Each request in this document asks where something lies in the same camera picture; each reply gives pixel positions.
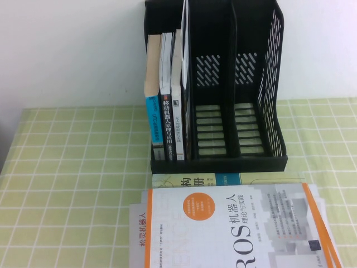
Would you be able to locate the white orange ROS book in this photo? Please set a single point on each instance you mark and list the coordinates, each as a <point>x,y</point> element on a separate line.
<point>223,229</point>

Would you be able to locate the white spine book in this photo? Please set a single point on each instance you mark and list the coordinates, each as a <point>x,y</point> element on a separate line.
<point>177,131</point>

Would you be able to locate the black spine book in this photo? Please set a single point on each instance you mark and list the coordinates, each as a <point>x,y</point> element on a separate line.
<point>167,125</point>

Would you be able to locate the blue spine book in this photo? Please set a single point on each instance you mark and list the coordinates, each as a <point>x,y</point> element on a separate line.
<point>154,120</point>

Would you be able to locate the cream green cover book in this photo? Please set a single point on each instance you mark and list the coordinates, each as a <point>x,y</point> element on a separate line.
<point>173,181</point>

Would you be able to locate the black plastic book holder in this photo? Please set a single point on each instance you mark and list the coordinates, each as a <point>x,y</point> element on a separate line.
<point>217,164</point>

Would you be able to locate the white orange book underneath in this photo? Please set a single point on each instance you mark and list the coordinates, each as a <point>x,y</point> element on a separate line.
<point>316,198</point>

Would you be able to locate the thin dark cover magazine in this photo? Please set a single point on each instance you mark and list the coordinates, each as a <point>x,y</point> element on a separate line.
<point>187,97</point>

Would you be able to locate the white booklet with red text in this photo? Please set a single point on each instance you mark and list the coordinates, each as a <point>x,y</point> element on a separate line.
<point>139,237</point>

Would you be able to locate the green checked tablecloth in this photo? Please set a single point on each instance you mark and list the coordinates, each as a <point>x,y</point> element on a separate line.
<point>69,167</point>

